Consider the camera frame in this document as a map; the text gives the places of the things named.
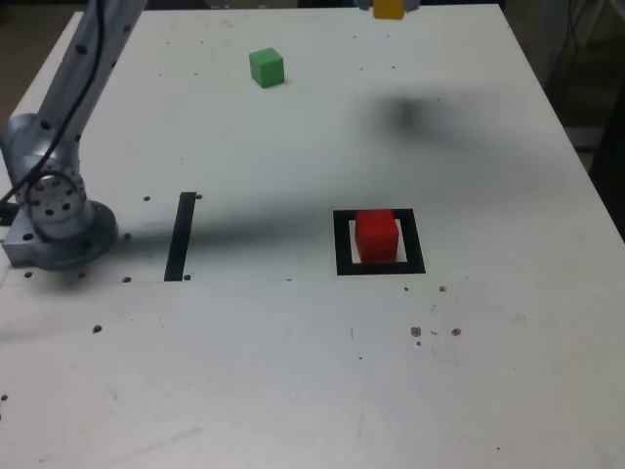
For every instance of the green cube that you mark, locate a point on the green cube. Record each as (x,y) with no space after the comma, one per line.
(266,68)

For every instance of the red cube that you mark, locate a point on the red cube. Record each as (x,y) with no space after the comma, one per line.
(376,239)

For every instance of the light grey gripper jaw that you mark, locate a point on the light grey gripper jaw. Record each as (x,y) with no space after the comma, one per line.
(411,4)

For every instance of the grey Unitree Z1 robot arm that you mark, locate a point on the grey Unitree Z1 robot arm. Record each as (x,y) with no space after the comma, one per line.
(58,220)

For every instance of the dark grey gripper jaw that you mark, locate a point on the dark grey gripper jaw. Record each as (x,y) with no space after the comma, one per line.
(365,3)

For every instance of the yellow cube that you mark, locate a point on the yellow cube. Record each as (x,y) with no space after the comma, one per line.
(389,9)

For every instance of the black tape square outline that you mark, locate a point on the black tape square outline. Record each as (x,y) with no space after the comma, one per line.
(342,244)

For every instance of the black tape strip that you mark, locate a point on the black tape strip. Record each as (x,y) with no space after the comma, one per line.
(178,244)

